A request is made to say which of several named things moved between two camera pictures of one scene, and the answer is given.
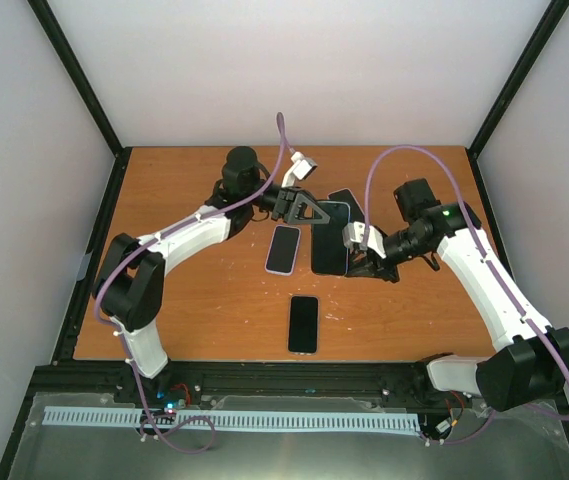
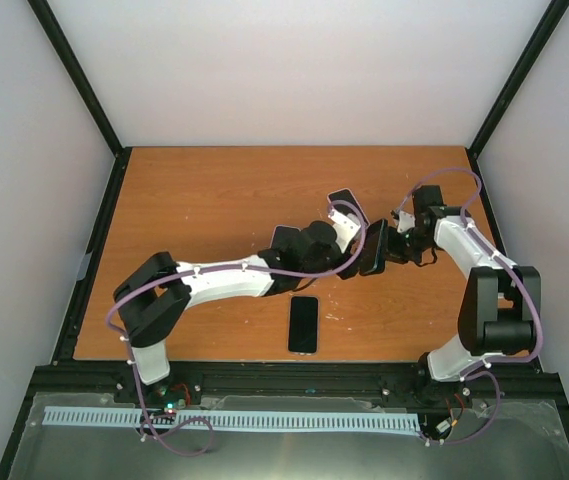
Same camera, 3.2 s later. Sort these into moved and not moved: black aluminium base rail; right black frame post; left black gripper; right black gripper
Moved: left black gripper; right black gripper
Not moved: black aluminium base rail; right black frame post
